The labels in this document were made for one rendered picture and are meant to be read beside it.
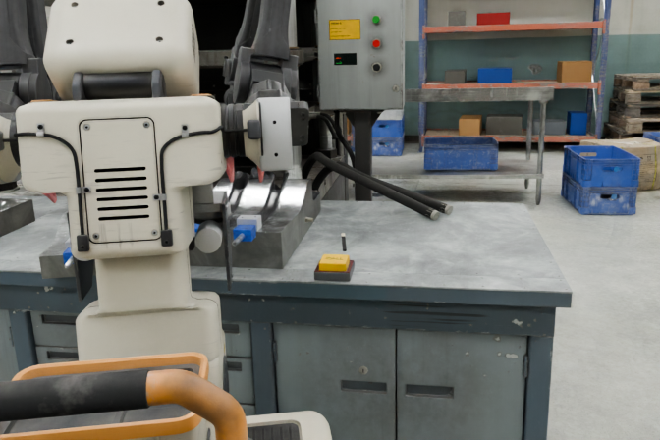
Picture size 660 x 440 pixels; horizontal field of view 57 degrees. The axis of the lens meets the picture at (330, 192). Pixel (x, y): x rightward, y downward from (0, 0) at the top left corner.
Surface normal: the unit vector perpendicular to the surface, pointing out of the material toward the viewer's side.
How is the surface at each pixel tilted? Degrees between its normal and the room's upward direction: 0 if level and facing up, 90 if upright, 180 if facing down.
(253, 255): 90
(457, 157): 93
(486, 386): 90
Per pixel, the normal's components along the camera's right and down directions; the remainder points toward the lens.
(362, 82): -0.16, 0.24
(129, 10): 0.07, -0.48
